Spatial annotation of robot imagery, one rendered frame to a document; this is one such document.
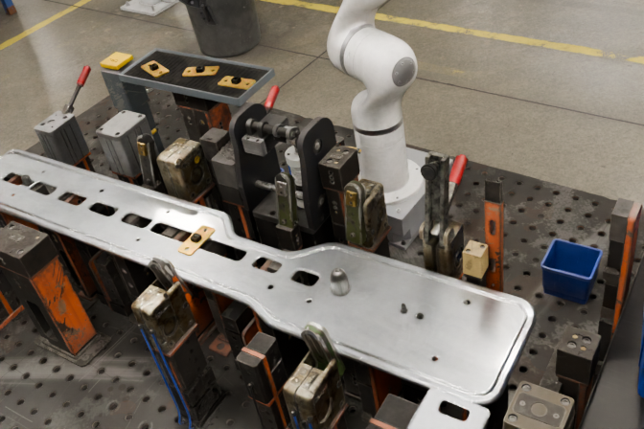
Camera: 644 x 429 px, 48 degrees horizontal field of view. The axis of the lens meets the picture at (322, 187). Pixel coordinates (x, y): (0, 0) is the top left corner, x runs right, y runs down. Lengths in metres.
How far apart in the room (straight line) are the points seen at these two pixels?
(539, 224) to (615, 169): 1.38
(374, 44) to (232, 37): 2.81
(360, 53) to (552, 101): 2.13
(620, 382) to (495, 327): 0.21
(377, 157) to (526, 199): 0.43
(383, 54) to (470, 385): 0.72
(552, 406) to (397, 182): 0.86
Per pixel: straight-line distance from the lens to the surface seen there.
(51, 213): 1.72
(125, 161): 1.72
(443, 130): 3.43
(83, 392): 1.73
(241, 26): 4.33
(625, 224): 1.15
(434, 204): 1.27
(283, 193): 1.43
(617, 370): 1.16
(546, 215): 1.88
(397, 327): 1.24
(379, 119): 1.66
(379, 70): 1.54
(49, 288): 1.66
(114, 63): 1.89
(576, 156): 3.26
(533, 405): 1.07
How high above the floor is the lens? 1.94
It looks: 38 degrees down
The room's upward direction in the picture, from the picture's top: 11 degrees counter-clockwise
